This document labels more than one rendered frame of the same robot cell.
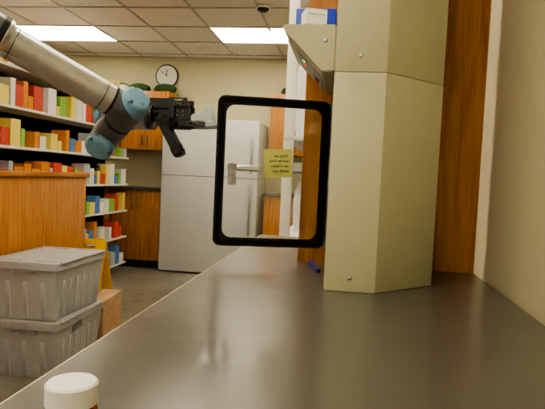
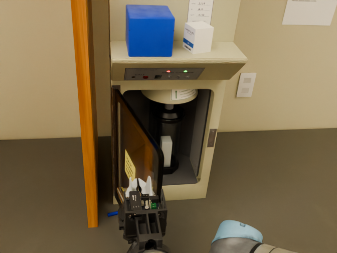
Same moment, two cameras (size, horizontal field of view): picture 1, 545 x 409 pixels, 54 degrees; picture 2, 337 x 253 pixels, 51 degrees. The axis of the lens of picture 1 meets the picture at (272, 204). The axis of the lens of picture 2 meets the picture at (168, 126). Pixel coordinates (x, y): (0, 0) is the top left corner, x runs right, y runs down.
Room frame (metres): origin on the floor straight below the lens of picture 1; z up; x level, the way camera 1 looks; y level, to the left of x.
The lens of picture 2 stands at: (1.60, 0.68, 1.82)
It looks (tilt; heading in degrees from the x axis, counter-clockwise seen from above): 33 degrees down; 250
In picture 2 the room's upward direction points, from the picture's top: 5 degrees clockwise
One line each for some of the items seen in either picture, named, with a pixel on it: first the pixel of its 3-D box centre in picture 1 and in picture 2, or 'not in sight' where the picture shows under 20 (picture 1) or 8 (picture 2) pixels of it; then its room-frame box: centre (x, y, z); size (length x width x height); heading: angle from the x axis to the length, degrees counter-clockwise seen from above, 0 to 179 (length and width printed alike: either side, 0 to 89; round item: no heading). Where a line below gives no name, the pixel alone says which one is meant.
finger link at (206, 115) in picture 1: (207, 117); (147, 187); (1.46, 0.19, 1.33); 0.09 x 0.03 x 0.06; 82
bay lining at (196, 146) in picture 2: not in sight; (159, 119); (1.30, -0.26, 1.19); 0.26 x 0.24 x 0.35; 172
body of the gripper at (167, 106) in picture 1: (171, 114); (145, 230); (1.49, 0.29, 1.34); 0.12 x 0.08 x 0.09; 82
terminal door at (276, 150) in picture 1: (272, 173); (133, 180); (1.45, 0.01, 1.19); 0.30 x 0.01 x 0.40; 98
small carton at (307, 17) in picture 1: (313, 24); (197, 37); (1.28, -0.08, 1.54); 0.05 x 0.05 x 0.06; 10
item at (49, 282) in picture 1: (52, 281); not in sight; (3.18, 1.30, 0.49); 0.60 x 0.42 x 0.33; 172
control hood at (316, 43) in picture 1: (313, 63); (176, 68); (1.32, -0.08, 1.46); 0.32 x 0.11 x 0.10; 172
